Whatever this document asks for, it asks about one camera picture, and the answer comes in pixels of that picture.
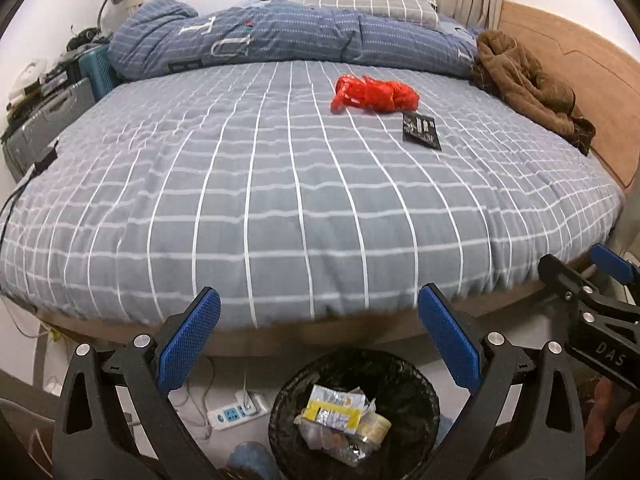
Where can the black sachet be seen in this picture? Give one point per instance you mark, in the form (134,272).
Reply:
(422,131)

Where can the yellow yogurt cup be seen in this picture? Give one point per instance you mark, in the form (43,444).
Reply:
(375,427)

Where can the yellow snack packet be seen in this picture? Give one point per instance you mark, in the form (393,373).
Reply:
(330,412)

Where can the white power strip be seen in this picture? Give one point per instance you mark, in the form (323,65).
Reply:
(230,415)

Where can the blue fabric object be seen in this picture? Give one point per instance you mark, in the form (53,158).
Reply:
(252,462)

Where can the clear plastic wrapper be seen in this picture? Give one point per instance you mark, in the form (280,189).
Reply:
(340,450)

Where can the blue checked quilt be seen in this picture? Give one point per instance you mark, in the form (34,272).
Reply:
(280,30)

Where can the person's right hand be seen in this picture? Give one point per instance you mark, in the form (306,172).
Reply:
(607,405)

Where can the brown jacket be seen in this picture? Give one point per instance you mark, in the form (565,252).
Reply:
(520,75)

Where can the black trash bin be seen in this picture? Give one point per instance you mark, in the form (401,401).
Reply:
(350,367)

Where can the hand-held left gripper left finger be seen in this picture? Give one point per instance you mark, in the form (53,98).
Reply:
(190,340)

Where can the dark tangled clutter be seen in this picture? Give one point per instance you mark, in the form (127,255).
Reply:
(85,37)

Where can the grey checked bed sheet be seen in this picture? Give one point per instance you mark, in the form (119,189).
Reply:
(250,185)

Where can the teal suitcase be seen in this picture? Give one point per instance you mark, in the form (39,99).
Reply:
(97,72)

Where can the grey suitcase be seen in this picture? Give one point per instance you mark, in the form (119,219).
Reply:
(45,115)

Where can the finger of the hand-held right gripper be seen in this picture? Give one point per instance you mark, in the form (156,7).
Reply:
(612,262)
(560,272)

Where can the wooden bed headboard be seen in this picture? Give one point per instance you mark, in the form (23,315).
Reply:
(575,45)

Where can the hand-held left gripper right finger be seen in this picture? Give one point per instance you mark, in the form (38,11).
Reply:
(447,335)

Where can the red plastic bag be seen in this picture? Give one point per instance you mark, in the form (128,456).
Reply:
(375,94)

